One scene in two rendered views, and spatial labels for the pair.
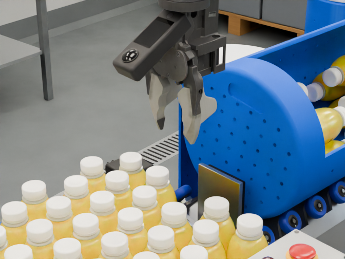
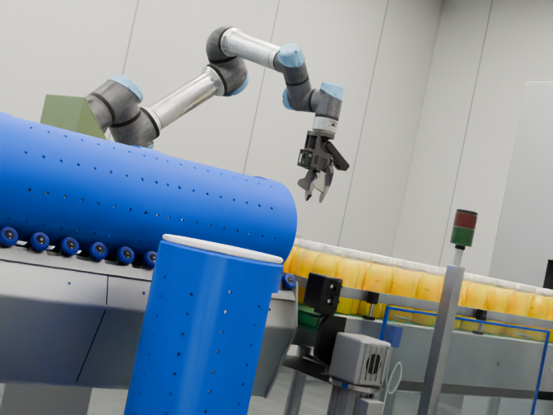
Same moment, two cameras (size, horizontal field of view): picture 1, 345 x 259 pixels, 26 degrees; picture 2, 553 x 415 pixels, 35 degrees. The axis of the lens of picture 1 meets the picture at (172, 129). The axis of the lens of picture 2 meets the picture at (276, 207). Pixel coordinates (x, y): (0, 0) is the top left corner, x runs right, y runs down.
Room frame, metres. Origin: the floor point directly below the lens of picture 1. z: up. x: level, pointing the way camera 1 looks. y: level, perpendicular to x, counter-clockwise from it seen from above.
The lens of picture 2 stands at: (3.69, 0.13, 1.10)
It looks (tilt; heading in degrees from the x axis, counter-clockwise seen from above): 1 degrees up; 185
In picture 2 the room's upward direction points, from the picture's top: 12 degrees clockwise
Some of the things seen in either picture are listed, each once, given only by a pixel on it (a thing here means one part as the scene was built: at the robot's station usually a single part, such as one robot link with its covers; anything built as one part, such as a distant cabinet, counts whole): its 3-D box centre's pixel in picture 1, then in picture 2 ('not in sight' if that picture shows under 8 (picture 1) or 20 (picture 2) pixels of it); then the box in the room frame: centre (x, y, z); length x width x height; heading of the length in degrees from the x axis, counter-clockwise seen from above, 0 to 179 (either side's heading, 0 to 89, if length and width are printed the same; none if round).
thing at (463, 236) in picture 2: not in sight; (462, 236); (1.15, 0.44, 1.18); 0.06 x 0.06 x 0.05
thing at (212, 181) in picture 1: (222, 201); not in sight; (1.15, -0.09, 0.99); 0.10 x 0.02 x 0.12; 44
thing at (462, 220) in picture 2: not in sight; (465, 221); (1.15, 0.44, 1.23); 0.06 x 0.06 x 0.04
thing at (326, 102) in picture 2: not in sight; (328, 101); (0.99, -0.02, 1.51); 0.09 x 0.08 x 0.11; 63
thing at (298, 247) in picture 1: (302, 253); not in sight; (0.83, -0.18, 1.11); 0.04 x 0.04 x 0.01
